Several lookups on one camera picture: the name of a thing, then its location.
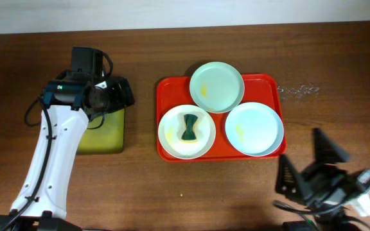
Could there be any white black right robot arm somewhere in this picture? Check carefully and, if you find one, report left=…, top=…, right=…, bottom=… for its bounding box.
left=273, top=128, right=370, bottom=230

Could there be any light blue plate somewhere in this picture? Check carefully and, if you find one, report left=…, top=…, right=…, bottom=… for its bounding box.
left=225, top=102, right=285, bottom=157

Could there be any black tub of yellow water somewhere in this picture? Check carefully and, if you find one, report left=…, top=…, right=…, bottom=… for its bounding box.
left=76, top=109, right=125, bottom=155

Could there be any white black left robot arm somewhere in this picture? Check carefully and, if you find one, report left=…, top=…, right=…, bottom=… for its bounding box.
left=0, top=77, right=134, bottom=230

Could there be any white plate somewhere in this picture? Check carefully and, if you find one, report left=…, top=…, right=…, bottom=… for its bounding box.
left=157, top=105, right=216, bottom=160

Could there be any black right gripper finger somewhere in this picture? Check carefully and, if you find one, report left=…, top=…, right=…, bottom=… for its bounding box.
left=312, top=128, right=350, bottom=164
left=275, top=155, right=306, bottom=203

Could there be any yellow green scrub sponge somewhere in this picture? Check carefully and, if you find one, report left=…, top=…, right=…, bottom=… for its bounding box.
left=181, top=114, right=198, bottom=141

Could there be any mint green plate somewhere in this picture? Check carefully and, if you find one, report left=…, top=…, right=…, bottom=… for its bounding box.
left=189, top=62, right=245, bottom=114

